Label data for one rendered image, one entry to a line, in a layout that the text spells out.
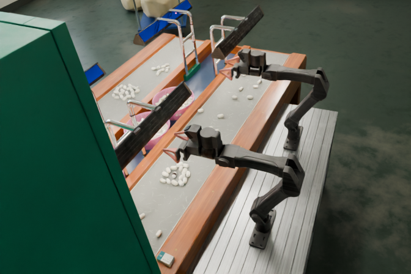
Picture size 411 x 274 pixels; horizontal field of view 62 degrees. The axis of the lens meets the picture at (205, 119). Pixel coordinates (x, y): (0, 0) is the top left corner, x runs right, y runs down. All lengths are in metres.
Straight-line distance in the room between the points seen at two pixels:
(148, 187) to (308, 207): 0.75
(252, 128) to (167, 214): 0.66
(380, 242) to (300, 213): 0.91
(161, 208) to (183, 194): 0.12
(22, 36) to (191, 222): 1.09
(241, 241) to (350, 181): 1.35
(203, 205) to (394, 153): 1.84
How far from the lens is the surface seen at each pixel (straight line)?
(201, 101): 2.08
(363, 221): 2.50
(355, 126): 3.14
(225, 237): 1.55
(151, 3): 4.62
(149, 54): 2.71
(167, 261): 1.39
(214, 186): 1.59
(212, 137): 1.22
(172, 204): 1.59
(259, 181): 1.72
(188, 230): 1.47
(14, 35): 0.62
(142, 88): 2.35
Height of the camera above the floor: 1.99
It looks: 39 degrees down
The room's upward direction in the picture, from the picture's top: 8 degrees counter-clockwise
